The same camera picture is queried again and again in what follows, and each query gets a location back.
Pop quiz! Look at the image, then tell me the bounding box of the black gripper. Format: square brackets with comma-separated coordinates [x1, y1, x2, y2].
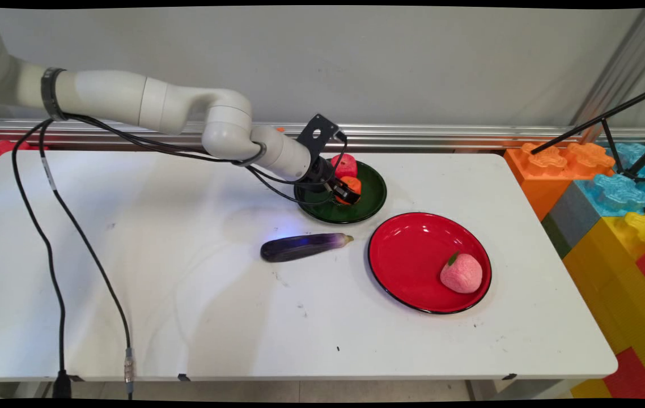
[310, 158, 362, 206]

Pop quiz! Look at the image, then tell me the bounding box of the orange cylinder block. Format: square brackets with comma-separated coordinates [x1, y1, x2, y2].
[336, 175, 362, 206]

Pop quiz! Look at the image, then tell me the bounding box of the dark green round plate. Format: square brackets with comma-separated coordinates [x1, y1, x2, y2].
[294, 158, 388, 225]

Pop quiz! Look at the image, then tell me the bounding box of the red cylinder block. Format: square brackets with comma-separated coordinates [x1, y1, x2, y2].
[330, 154, 359, 180]

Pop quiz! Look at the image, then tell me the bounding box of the purple toy eggplant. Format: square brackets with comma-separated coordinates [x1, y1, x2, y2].
[260, 232, 355, 264]

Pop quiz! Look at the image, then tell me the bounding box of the red round plate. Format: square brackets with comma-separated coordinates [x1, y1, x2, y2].
[368, 212, 493, 315]

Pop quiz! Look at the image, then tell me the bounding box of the pink toy peach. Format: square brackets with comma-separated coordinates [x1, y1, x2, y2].
[440, 252, 484, 295]

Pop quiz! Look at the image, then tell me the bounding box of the orange giant building block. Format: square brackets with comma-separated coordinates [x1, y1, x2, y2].
[504, 142, 618, 222]

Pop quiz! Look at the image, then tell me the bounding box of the gray giant building block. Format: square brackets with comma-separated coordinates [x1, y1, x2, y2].
[541, 181, 602, 259]

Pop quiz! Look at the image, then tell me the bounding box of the blue giant building block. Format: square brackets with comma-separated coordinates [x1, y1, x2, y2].
[575, 143, 645, 219]

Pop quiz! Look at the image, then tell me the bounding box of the black tripod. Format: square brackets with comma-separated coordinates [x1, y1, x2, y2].
[529, 81, 645, 185]

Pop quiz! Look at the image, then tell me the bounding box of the yellow giant building block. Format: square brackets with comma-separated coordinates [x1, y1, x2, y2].
[563, 212, 645, 400]

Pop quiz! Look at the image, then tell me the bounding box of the aluminium rail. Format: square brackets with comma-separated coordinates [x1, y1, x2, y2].
[0, 118, 645, 151]

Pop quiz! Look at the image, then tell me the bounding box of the gray table leg frame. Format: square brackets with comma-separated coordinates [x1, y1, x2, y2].
[466, 379, 577, 401]

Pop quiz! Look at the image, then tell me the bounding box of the black cable with metal connector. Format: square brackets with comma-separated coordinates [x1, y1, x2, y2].
[38, 112, 351, 399]

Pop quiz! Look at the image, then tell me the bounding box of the aluminium frame post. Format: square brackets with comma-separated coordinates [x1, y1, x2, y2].
[571, 8, 645, 142]

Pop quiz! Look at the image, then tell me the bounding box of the black cable with black plug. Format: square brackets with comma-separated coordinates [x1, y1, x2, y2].
[11, 112, 351, 399]

